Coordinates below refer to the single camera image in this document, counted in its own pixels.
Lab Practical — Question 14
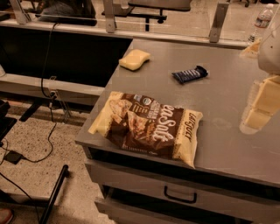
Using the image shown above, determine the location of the blue rxbar snack bar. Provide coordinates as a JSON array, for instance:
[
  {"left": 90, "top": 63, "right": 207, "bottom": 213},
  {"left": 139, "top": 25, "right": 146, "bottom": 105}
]
[{"left": 171, "top": 66, "right": 208, "bottom": 84}]

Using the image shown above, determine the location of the metal railing post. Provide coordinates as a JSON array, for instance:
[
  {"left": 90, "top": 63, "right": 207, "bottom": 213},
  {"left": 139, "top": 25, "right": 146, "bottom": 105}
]
[
  {"left": 103, "top": 0, "right": 116, "bottom": 33},
  {"left": 9, "top": 0, "right": 31, "bottom": 25},
  {"left": 209, "top": 2, "right": 229, "bottom": 43}
]

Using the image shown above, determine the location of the metal railing post left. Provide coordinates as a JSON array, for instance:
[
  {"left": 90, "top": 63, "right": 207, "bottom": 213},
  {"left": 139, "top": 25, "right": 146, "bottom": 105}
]
[{"left": 9, "top": 0, "right": 31, "bottom": 25}]

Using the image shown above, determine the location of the black chair leg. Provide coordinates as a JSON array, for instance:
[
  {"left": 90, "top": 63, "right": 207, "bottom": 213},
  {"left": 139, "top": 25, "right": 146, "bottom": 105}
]
[{"left": 39, "top": 164, "right": 69, "bottom": 224}]

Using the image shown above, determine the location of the black power cable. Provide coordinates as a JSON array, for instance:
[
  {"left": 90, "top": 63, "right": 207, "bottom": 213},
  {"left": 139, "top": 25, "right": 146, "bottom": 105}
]
[{"left": 21, "top": 22, "right": 60, "bottom": 164}]

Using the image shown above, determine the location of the black office chair base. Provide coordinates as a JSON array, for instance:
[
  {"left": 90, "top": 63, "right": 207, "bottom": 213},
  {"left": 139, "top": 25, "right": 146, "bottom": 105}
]
[{"left": 113, "top": 0, "right": 192, "bottom": 32}]

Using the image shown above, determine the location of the clear plastic water bottle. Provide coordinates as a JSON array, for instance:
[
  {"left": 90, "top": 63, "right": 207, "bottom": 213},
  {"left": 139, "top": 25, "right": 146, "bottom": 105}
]
[{"left": 248, "top": 3, "right": 274, "bottom": 43}]

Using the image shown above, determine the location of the lower grey drawer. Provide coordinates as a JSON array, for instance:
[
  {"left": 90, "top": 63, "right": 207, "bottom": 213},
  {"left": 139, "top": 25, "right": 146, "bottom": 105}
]
[{"left": 94, "top": 189, "right": 199, "bottom": 224}]

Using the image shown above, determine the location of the yellow sponge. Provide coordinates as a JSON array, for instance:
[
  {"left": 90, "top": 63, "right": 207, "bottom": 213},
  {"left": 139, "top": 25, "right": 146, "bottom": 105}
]
[{"left": 119, "top": 49, "right": 151, "bottom": 71}]

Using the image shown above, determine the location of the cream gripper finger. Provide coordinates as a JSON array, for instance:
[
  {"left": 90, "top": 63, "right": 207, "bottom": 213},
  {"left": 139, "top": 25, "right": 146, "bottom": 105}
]
[
  {"left": 240, "top": 39, "right": 261, "bottom": 58},
  {"left": 243, "top": 75, "right": 280, "bottom": 130}
]

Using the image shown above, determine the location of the brown sea salt chip bag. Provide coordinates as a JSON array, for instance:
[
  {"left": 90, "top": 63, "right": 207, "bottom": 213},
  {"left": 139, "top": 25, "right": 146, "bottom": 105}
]
[{"left": 88, "top": 91, "right": 203, "bottom": 167}]

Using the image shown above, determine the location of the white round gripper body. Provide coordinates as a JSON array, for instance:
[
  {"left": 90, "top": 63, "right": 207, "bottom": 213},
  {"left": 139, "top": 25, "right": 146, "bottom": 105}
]
[{"left": 258, "top": 21, "right": 280, "bottom": 75}]

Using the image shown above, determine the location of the metal railing post middle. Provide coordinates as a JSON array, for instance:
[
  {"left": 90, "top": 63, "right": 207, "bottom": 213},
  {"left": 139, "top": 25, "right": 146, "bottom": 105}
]
[{"left": 103, "top": 0, "right": 116, "bottom": 33}]

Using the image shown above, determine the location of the black power adapter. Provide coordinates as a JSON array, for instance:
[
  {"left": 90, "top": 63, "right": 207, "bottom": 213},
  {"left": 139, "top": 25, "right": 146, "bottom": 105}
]
[{"left": 4, "top": 150, "right": 23, "bottom": 165}]

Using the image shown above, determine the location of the grey drawer with black handle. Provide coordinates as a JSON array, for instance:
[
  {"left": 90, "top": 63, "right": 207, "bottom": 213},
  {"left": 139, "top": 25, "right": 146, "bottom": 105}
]
[{"left": 86, "top": 160, "right": 280, "bottom": 224}]

